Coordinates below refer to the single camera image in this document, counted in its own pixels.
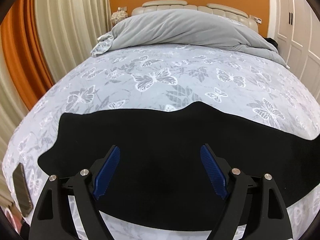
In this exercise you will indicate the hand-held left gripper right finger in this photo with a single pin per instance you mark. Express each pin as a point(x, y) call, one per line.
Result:
point(212, 171)

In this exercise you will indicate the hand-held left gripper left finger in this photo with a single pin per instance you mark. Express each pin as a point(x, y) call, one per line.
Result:
point(107, 171)

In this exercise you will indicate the black pants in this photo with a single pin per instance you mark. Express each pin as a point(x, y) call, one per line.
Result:
point(160, 135)

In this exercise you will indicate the smartphone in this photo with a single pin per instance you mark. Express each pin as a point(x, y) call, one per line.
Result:
point(22, 190)

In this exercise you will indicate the cream pleated curtain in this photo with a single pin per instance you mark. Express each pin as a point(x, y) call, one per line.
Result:
point(12, 120)
point(70, 20)

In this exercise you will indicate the butterfly print bed sheet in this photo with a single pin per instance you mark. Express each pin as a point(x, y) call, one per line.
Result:
point(190, 62)

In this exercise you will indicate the dark object beside bed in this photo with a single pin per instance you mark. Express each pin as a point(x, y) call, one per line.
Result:
point(272, 42)

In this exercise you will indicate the orange curtain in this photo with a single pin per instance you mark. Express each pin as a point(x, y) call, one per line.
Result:
point(22, 55)

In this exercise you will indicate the grey duvet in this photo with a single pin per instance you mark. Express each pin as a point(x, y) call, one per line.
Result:
point(180, 27)

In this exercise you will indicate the cream padded headboard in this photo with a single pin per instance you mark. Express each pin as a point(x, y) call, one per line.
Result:
point(225, 10)

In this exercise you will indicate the white wardrobe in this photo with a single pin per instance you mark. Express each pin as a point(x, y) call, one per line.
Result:
point(300, 30)

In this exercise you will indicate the wall switch panel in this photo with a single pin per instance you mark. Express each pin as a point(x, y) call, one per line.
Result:
point(256, 19)

